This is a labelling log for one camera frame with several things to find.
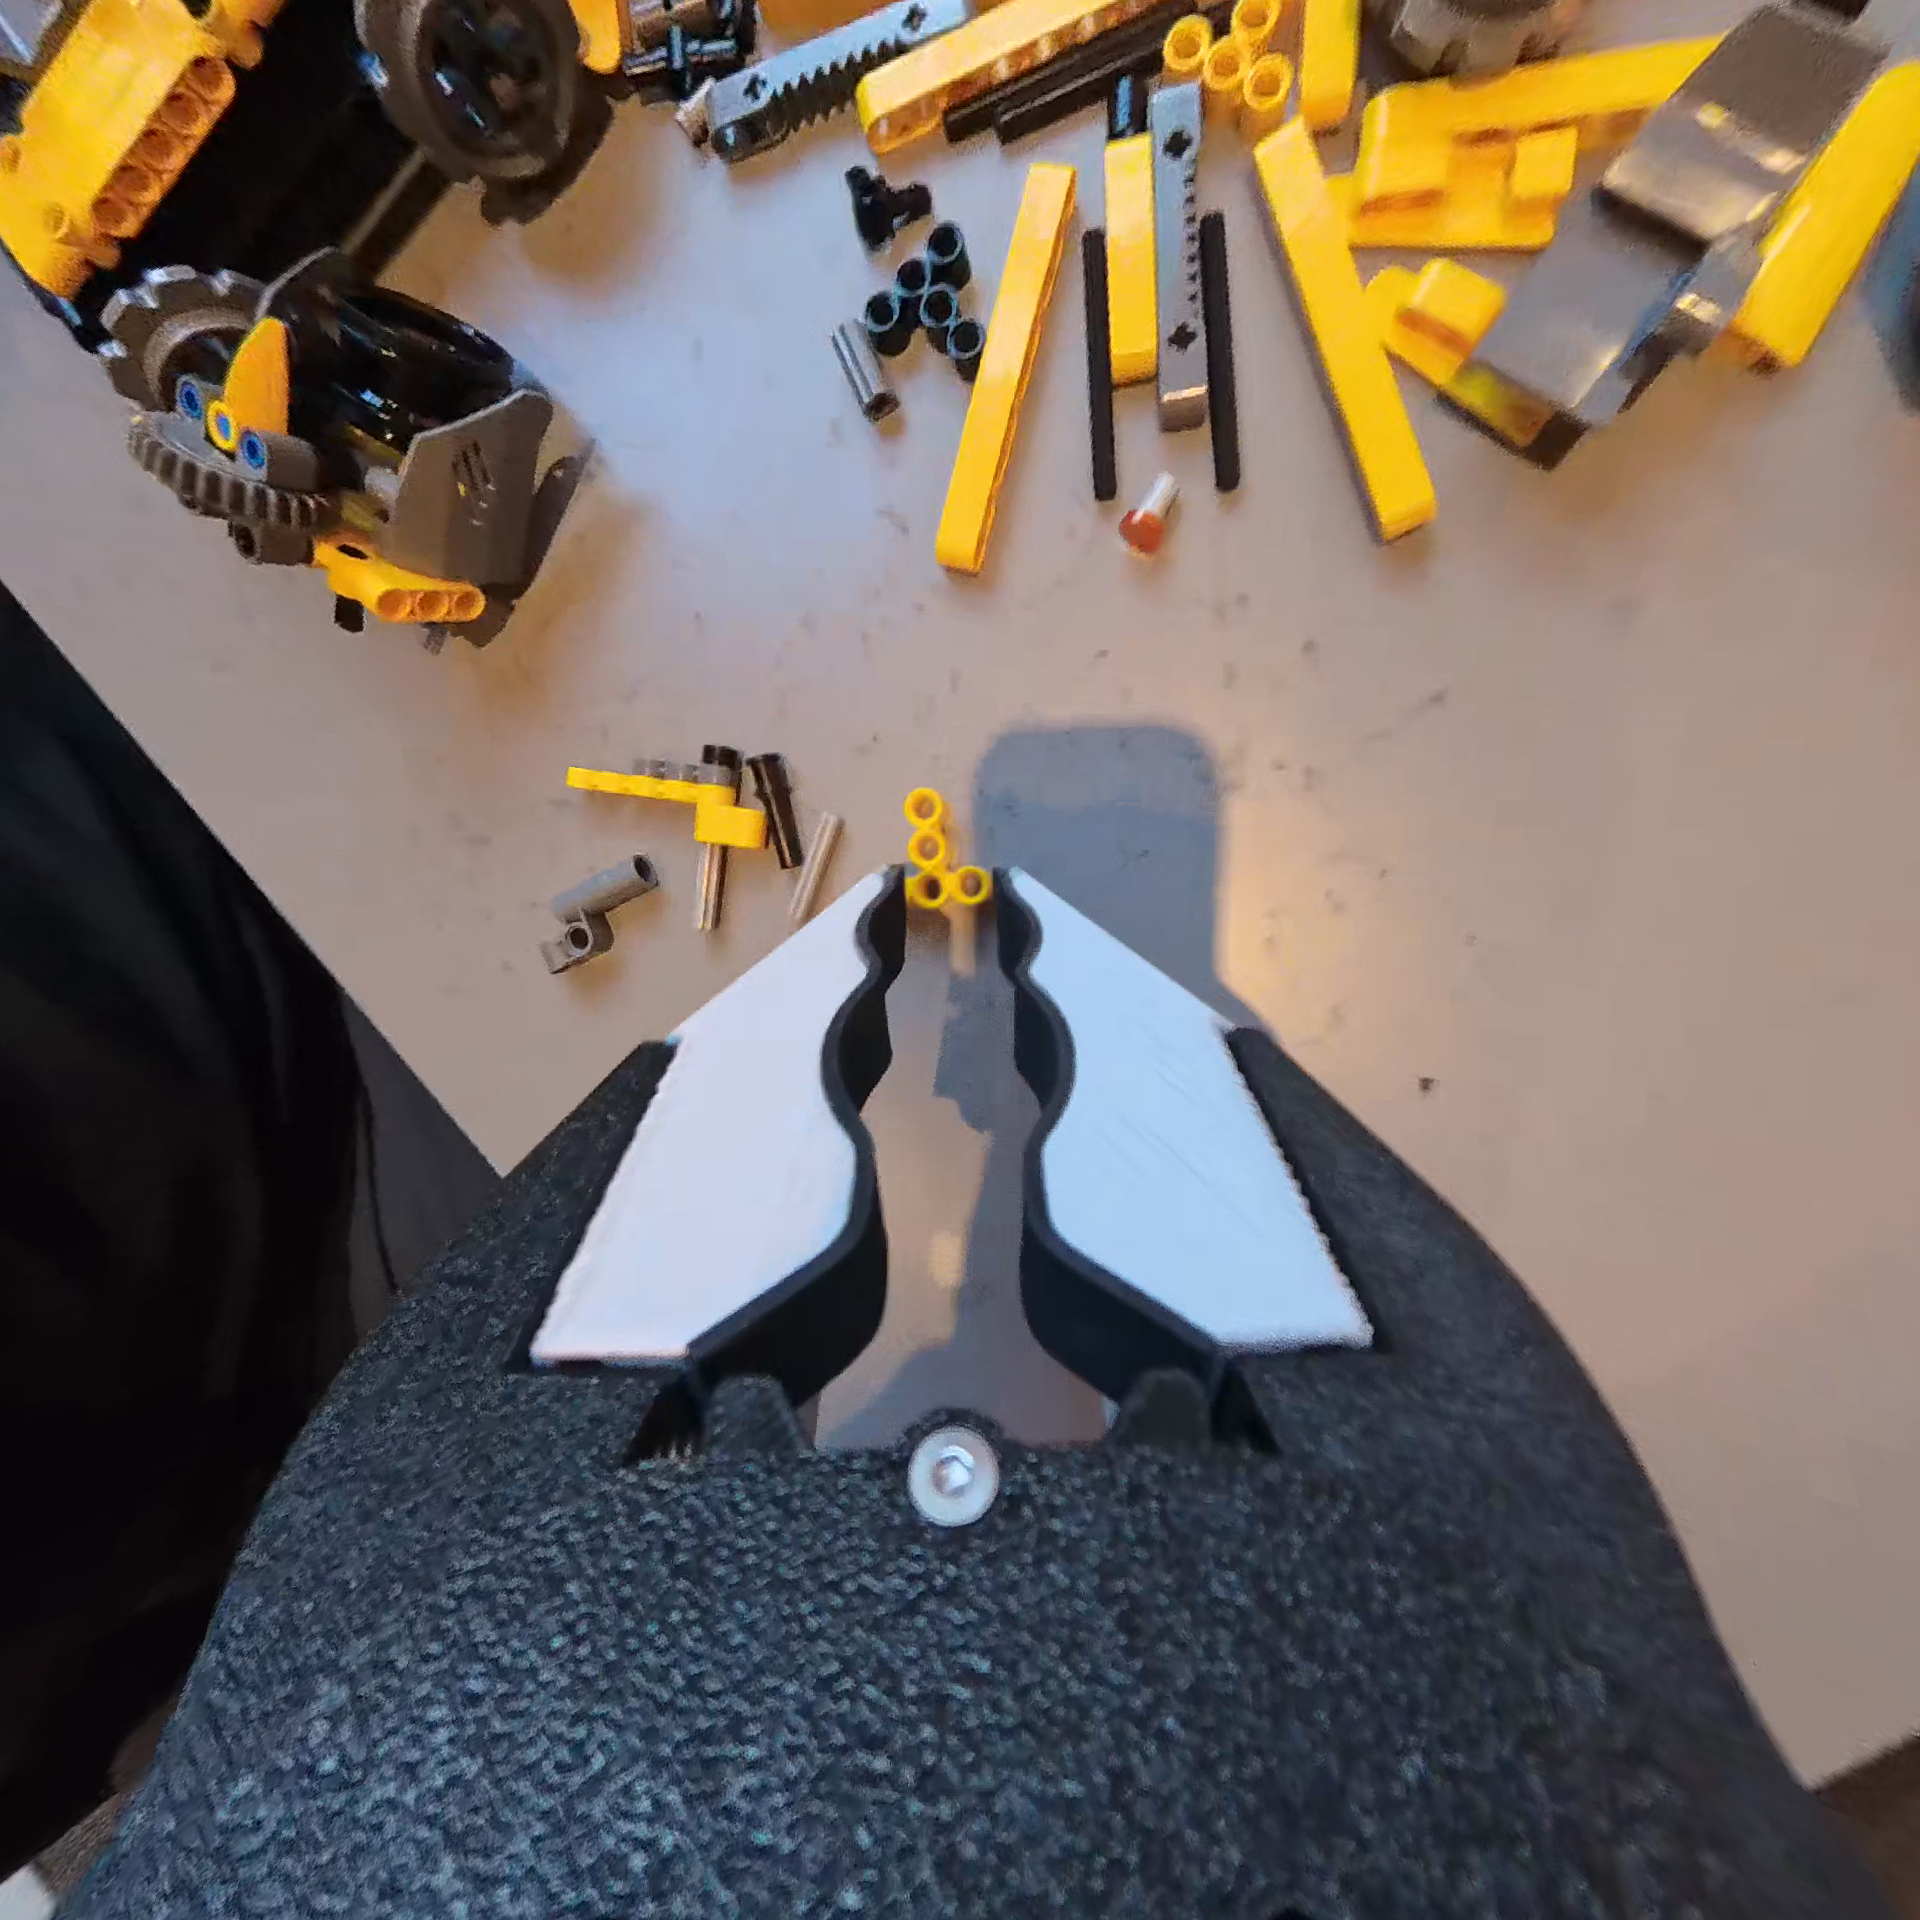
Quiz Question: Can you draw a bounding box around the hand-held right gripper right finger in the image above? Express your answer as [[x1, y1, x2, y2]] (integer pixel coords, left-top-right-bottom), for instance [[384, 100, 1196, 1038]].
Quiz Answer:
[[1000, 871, 1378, 1400]]

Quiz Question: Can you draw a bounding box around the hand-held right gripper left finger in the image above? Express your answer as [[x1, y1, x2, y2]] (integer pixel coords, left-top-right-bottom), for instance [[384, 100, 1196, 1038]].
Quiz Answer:
[[532, 871, 905, 1406]]

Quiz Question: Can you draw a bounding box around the small grey axle piece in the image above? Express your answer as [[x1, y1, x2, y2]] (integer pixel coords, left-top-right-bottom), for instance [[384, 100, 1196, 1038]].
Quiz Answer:
[[554, 852, 666, 921]]

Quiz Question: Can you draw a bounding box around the small yellow angled connector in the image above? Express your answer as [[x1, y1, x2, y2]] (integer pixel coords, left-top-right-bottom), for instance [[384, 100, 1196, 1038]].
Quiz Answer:
[[899, 786, 994, 912]]

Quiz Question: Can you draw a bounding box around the small yellow toy beam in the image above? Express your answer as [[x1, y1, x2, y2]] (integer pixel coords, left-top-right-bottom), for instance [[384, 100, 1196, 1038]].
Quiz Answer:
[[562, 759, 762, 850]]

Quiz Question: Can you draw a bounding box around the pile of toy parts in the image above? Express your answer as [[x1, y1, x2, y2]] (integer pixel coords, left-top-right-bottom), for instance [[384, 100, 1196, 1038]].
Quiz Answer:
[[616, 0, 1920, 580]]

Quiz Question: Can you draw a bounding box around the grey desk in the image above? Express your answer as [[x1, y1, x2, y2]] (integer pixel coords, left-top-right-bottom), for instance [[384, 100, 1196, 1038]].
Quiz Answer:
[[0, 0, 1920, 1788]]

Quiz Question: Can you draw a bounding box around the light grey axle pin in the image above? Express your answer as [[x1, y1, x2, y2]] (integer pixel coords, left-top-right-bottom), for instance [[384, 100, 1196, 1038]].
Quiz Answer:
[[784, 807, 851, 921]]

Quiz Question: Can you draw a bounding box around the person's black top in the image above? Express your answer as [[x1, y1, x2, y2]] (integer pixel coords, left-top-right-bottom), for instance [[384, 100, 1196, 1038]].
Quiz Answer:
[[0, 585, 368, 1866]]

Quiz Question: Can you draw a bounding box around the yellow grey wheel assembly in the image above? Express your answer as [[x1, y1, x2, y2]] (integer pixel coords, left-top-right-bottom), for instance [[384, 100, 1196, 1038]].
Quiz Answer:
[[95, 246, 596, 648]]

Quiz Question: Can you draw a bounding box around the yellow black toy vehicle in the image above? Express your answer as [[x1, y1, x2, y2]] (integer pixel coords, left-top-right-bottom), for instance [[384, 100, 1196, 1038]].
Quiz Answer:
[[0, 0, 617, 309]]

